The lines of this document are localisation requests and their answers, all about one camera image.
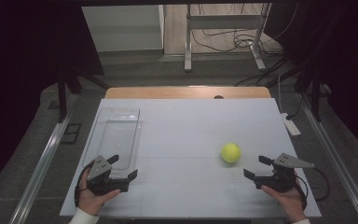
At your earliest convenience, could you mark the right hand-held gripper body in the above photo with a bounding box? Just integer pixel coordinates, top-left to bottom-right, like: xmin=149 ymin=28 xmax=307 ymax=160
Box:
xmin=254 ymin=152 xmax=316 ymax=193

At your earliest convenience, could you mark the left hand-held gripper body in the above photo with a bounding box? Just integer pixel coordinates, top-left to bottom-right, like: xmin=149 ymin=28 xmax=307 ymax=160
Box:
xmin=86 ymin=155 xmax=131 ymax=197

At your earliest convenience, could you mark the clear plastic container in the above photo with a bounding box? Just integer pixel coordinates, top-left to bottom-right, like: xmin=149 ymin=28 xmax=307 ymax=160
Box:
xmin=81 ymin=106 xmax=143 ymax=173

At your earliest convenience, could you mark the yellow tennis ball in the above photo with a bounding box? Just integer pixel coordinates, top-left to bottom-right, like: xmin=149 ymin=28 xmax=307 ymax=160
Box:
xmin=220 ymin=142 xmax=242 ymax=164

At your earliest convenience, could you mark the person's right hand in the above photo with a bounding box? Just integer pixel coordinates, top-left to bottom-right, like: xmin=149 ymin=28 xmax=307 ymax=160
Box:
xmin=260 ymin=184 xmax=308 ymax=222

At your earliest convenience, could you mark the person's left hand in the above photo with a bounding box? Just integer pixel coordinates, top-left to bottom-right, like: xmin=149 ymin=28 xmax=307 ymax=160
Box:
xmin=77 ymin=176 xmax=121 ymax=217

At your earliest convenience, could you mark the white power strip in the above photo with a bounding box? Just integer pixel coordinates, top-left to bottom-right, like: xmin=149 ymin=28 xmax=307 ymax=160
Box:
xmin=281 ymin=112 xmax=302 ymax=137

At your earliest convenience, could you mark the white table board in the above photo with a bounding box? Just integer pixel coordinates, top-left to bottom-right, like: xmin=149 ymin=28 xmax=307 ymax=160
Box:
xmin=59 ymin=97 xmax=323 ymax=218

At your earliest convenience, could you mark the black metal stand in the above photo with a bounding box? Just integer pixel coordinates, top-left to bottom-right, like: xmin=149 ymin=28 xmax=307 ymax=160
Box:
xmin=293 ymin=60 xmax=324 ymax=123
xmin=56 ymin=65 xmax=110 ymax=124

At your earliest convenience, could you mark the wooden table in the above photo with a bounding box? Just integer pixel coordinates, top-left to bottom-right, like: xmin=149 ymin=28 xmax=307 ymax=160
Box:
xmin=104 ymin=86 xmax=273 ymax=101

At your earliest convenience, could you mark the dark curtain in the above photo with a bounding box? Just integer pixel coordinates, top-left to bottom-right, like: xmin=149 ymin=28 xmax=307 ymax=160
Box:
xmin=0 ymin=0 xmax=104 ymax=199
xmin=265 ymin=0 xmax=358 ymax=154

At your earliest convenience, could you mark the white cabinet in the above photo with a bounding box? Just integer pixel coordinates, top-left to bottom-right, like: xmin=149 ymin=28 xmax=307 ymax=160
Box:
xmin=81 ymin=4 xmax=166 ymax=53

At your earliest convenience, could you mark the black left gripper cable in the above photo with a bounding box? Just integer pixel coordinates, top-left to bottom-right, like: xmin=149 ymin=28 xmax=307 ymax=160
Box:
xmin=74 ymin=160 xmax=96 ymax=209

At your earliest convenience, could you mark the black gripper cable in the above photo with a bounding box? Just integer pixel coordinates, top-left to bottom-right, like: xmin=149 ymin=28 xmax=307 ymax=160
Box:
xmin=74 ymin=160 xmax=96 ymax=209
xmin=293 ymin=167 xmax=331 ymax=212

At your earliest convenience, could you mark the black floor frame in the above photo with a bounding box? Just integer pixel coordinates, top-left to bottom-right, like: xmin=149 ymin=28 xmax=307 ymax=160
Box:
xmin=60 ymin=122 xmax=83 ymax=146

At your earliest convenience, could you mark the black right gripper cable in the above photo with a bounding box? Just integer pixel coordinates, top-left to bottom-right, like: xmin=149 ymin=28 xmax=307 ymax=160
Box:
xmin=293 ymin=167 xmax=331 ymax=212

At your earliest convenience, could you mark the aluminium rail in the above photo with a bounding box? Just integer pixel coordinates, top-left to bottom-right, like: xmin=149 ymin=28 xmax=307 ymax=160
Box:
xmin=8 ymin=92 xmax=79 ymax=224
xmin=297 ymin=92 xmax=358 ymax=224

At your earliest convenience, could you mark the black plug cable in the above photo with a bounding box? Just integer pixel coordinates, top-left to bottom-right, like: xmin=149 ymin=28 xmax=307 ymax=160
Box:
xmin=286 ymin=92 xmax=303 ymax=121

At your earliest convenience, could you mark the white power strip cable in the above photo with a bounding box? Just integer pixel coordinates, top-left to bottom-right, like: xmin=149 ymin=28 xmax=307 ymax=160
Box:
xmin=276 ymin=73 xmax=285 ymax=115

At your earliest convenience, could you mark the tangle of black floor cables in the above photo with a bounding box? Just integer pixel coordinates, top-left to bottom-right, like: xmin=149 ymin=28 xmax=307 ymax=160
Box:
xmin=190 ymin=3 xmax=284 ymax=59

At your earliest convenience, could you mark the white metal desk frame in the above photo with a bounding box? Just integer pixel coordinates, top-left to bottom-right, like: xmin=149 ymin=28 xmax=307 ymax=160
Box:
xmin=184 ymin=3 xmax=271 ymax=73

